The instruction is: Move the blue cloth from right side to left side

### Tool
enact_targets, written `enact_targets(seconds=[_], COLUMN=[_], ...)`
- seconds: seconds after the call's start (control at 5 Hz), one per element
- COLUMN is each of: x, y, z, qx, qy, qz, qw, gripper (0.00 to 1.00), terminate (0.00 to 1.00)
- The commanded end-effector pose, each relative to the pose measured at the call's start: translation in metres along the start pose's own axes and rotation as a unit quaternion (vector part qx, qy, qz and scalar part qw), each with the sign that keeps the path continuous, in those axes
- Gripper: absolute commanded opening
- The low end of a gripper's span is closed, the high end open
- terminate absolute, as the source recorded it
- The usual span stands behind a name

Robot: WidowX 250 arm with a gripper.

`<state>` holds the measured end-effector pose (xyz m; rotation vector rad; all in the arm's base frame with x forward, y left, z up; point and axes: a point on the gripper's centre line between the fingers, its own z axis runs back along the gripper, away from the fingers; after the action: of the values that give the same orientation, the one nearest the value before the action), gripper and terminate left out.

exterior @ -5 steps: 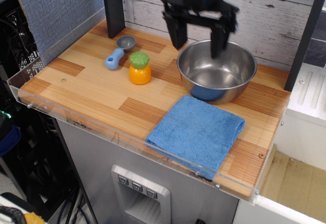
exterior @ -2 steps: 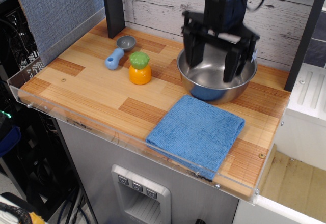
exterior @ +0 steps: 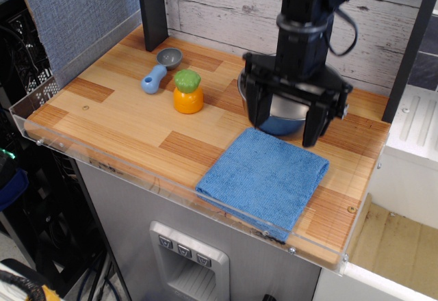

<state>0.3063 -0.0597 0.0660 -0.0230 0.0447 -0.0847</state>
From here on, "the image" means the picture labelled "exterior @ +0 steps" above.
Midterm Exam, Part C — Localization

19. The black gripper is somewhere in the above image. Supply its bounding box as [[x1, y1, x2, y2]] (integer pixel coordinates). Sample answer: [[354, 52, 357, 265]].
[[245, 27, 336, 147]]

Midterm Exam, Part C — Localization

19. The blue cloth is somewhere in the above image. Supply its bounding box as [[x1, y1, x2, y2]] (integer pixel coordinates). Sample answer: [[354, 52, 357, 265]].
[[196, 128, 329, 243]]

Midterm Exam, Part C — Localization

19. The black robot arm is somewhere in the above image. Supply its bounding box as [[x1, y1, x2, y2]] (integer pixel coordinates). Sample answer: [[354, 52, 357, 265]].
[[240, 0, 355, 147]]

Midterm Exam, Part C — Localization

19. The steel bowl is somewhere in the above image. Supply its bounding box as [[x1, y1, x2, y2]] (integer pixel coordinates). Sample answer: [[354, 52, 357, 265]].
[[237, 52, 347, 136]]

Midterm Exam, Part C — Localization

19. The orange toy carrot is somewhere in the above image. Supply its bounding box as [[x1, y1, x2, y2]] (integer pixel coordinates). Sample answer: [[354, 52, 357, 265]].
[[173, 69, 204, 114]]

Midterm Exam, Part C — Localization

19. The blue grey toy scoop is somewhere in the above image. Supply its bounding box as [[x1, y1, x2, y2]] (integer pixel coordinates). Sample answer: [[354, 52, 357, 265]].
[[141, 48, 183, 94]]

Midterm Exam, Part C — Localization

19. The white toy sink unit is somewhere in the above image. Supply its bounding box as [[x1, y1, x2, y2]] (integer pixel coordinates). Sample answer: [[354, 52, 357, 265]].
[[314, 86, 437, 300]]

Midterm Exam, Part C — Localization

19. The grey toy fridge cabinet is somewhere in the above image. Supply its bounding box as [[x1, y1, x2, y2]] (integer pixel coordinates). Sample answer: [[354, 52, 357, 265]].
[[78, 163, 320, 300]]

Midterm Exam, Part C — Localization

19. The silver dispenser panel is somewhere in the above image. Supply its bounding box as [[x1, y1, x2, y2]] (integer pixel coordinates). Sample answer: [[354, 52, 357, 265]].
[[149, 221, 231, 300]]

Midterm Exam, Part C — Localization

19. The blue fabric panel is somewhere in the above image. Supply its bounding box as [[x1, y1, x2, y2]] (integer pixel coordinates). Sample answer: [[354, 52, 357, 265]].
[[25, 0, 141, 88]]

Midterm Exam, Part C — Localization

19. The black crate rack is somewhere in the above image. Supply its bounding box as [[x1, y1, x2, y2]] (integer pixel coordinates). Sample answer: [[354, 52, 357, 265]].
[[1, 0, 113, 300]]

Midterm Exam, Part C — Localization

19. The yellow object bottom left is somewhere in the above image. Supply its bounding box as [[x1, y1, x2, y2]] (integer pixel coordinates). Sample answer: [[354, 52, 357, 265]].
[[28, 285, 62, 301]]

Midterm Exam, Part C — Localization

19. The dark right post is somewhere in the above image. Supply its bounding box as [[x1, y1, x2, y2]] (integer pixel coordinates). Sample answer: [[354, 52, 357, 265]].
[[381, 0, 436, 123]]

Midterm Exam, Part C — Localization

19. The dark post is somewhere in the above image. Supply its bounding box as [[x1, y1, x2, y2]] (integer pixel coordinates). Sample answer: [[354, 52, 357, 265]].
[[139, 0, 168, 52], [381, 0, 436, 123]]

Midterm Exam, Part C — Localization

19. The dark left post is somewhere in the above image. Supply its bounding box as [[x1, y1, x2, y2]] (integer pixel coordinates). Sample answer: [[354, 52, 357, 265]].
[[139, 0, 168, 52]]

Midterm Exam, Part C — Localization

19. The clear acrylic guard rail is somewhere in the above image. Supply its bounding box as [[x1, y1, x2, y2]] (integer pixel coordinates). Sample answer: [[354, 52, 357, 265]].
[[9, 8, 391, 277]]

